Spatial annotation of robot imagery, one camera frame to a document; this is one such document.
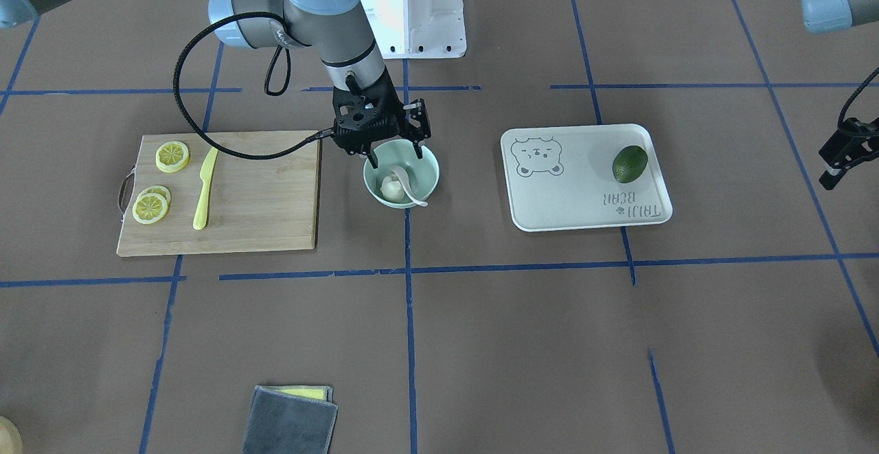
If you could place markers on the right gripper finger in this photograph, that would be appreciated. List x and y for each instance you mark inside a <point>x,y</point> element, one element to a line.
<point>370,155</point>
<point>417,128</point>

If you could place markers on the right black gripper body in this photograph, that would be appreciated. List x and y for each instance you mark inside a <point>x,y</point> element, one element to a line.
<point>417,123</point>

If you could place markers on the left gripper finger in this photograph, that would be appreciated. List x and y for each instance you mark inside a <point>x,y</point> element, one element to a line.
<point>854,142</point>

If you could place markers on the white ceramic soup spoon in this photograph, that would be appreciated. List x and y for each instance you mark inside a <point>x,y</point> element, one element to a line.
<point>406,185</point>

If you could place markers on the white steamed bun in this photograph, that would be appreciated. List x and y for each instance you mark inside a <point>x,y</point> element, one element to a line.
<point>392,190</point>

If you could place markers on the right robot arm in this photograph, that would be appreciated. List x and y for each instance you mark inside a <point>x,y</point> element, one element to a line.
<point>337,29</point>

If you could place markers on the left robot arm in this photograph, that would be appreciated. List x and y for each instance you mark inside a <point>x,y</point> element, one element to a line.
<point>827,16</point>

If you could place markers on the light green bowl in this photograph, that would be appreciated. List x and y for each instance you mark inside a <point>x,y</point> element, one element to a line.
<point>424,173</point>

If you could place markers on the cream bear serving tray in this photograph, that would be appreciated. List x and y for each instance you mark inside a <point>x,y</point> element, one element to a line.
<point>560,178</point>

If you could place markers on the yellow plastic knife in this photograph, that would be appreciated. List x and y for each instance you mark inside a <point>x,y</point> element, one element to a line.
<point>201,213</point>

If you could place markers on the bamboo cutting board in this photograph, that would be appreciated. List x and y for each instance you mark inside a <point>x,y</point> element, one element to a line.
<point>253,206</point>

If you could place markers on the upper lemon slice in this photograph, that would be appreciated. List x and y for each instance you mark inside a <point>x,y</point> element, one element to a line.
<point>172,156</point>

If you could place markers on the green avocado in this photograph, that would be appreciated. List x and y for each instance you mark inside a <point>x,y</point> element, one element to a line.
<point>629,164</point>

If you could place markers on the lower stacked lemon slice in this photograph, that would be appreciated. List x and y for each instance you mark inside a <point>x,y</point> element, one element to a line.
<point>159,190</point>

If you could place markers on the single lemon slice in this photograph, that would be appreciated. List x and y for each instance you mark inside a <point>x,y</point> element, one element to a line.
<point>150,208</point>

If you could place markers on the grey folded cloth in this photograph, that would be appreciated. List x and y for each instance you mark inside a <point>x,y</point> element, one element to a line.
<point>290,419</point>

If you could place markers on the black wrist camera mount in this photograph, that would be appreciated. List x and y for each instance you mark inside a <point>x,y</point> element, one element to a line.
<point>340,101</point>

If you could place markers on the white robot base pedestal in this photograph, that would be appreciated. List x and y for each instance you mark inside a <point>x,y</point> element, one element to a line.
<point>418,29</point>

